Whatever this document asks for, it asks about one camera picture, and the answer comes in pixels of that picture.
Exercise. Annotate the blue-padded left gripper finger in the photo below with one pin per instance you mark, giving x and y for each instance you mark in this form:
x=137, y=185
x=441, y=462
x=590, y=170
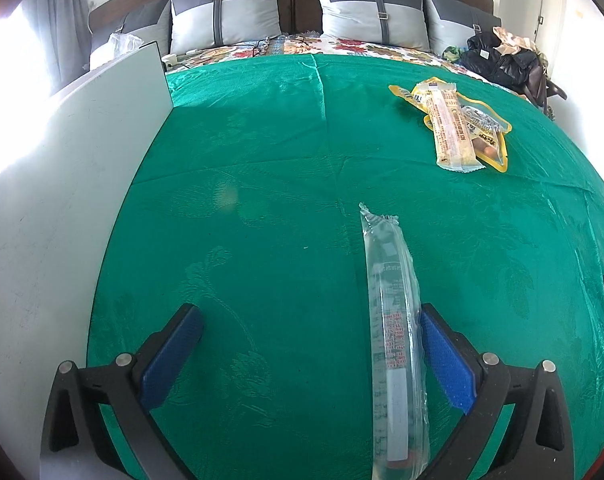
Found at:
x=76, y=443

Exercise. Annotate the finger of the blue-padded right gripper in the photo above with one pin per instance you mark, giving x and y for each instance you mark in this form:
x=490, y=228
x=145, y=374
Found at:
x=537, y=443

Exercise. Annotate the long clear snack tube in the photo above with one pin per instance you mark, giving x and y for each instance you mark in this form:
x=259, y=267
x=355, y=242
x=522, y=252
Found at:
x=400, y=427

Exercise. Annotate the yellow-edged snack bag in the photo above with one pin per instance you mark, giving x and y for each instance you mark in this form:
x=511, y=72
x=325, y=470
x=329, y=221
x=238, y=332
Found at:
x=487, y=129

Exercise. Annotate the white cardboard box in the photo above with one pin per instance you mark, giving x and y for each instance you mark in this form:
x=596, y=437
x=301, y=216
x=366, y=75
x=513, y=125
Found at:
x=58, y=206

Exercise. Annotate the beige long snack packet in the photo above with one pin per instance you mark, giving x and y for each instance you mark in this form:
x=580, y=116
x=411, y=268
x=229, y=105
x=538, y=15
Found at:
x=454, y=148

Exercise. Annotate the far right grey pillow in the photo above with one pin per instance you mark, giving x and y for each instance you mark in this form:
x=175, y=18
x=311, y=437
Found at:
x=450, y=23

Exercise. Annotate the grey pillow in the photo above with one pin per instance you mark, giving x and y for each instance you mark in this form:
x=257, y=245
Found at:
x=398, y=23
x=202, y=24
x=151, y=22
x=450, y=23

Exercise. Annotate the clear plastic bag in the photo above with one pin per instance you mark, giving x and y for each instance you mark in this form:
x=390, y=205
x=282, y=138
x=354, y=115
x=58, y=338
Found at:
x=120, y=44

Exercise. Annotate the far left grey pillow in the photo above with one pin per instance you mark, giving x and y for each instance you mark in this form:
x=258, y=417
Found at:
x=151, y=22

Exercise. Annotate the floral sofa cover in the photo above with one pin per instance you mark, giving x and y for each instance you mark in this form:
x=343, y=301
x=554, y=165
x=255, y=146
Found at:
x=310, y=43

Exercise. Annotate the grey curtain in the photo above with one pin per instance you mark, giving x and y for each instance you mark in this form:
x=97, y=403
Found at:
x=61, y=26

